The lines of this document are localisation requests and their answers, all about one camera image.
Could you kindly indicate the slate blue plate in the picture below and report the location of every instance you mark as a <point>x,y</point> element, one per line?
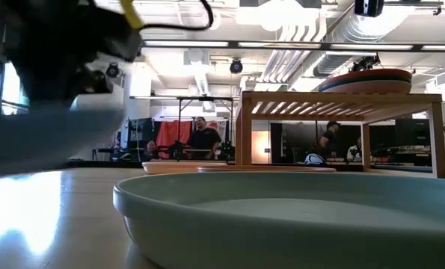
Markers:
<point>50,142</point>

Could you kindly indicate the pale peach plate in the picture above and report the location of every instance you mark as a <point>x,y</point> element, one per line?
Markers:
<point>181,168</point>

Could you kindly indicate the terracotta plate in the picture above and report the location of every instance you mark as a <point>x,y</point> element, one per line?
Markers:
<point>267,169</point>

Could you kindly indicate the pale blue-green plate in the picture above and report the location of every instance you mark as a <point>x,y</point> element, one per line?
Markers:
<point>282,231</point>

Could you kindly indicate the pale pink plate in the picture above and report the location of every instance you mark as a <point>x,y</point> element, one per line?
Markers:
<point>371,87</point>

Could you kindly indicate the orange plate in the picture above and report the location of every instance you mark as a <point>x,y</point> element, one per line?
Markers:
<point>379,72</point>

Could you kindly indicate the wooden slatted shelf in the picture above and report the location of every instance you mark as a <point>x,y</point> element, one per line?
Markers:
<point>342,99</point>

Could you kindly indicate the black round spotlight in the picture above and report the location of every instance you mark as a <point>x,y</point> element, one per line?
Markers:
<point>236,67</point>
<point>112,71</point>

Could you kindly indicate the black monitor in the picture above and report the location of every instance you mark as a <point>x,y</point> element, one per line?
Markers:
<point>141,130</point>

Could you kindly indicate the person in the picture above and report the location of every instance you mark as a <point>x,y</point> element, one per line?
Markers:
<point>328,140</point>
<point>151,147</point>
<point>204,140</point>
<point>353,152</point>

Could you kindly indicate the red hanging cloth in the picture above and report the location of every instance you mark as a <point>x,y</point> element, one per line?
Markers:
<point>169,134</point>

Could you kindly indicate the orange lit panel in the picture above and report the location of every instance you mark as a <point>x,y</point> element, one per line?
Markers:
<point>260,147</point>

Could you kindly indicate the blue white rugby ball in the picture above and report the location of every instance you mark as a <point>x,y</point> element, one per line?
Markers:
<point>315,160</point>

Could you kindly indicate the black spotlight cluster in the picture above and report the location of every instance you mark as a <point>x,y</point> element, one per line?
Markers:
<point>364,63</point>

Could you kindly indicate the long ceiling light bar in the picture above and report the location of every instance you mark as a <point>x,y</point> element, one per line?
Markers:
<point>371,47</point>

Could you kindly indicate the black aluminium table frame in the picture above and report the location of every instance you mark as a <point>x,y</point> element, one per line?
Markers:
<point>106,163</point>

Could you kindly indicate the black workstation frame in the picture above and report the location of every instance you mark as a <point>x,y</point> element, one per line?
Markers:
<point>207,98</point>

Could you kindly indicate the silver ventilation duct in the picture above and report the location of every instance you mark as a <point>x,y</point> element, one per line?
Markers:
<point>356,33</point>

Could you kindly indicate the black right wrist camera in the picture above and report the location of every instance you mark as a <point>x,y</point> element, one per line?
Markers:
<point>369,7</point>

